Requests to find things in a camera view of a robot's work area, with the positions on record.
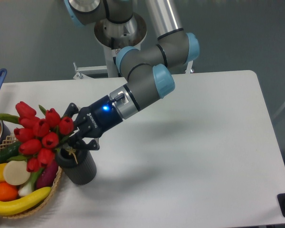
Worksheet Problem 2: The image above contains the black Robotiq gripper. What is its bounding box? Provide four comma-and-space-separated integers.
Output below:
62, 95, 123, 150

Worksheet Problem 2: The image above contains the red tulip bouquet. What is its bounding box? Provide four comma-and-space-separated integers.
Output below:
0, 101, 74, 172

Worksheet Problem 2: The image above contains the dark grey ribbed vase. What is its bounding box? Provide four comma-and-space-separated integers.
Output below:
55, 147, 97, 185

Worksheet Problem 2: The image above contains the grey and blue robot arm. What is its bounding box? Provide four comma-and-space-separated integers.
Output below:
61, 0, 200, 150

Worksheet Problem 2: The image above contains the purple eggplant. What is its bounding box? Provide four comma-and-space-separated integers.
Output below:
35, 160, 58, 190

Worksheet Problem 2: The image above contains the woven wicker basket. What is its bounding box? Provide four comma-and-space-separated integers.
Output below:
0, 133, 63, 219

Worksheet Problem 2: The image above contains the round beige disc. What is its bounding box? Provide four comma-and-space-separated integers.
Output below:
3, 161, 30, 186

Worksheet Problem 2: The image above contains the green cucumber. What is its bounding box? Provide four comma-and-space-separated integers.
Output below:
0, 141, 21, 164

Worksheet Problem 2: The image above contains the green bok choy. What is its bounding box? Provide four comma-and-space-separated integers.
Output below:
18, 168, 44, 198

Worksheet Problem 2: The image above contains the orange fruit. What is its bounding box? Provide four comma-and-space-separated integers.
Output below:
0, 182, 18, 201

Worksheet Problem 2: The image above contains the yellow banana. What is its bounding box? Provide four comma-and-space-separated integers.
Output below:
0, 187, 51, 216

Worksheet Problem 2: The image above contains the white metal base frame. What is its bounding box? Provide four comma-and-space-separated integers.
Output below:
73, 54, 195, 80

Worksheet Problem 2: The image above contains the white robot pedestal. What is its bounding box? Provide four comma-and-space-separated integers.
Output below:
94, 12, 147, 77

